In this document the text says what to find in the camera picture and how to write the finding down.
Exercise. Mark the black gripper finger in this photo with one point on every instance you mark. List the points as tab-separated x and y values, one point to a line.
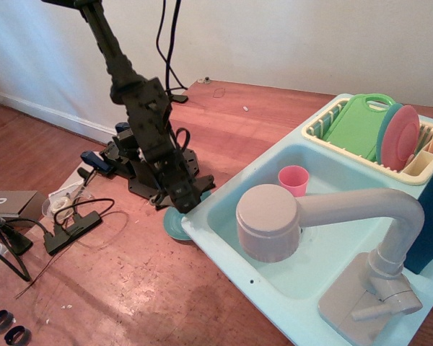
203	184
160	201

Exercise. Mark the green cutting board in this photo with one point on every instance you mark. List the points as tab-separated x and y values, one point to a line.
357	125

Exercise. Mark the blue clamp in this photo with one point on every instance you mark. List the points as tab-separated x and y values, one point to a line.
92	159

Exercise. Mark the grey toy faucet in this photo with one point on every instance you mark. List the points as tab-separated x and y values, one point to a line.
372	289

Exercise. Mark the grey cardboard box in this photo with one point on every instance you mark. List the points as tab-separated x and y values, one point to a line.
21	204

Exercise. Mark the black cable foot mount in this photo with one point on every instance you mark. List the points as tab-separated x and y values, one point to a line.
178	98

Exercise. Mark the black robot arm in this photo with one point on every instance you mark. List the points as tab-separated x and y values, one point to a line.
148	151

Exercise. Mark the black usb hub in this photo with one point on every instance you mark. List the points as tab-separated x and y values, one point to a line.
62	237

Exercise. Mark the cream dish rack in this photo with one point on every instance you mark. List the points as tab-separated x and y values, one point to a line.
418	168

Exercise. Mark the teal plate in rack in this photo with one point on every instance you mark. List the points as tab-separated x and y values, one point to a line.
392	110

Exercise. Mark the clear tape roll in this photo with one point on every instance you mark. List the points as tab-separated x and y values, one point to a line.
59	208

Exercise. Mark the black power plug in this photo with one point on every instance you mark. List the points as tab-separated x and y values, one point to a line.
19	243

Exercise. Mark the pink plate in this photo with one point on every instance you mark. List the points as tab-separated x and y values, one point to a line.
401	138

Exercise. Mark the teal saucer plate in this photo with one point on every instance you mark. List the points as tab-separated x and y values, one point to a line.
172	223

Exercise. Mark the pink plastic cup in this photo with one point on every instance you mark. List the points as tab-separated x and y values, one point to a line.
294	178

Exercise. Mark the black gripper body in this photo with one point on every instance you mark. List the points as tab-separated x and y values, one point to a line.
174	178

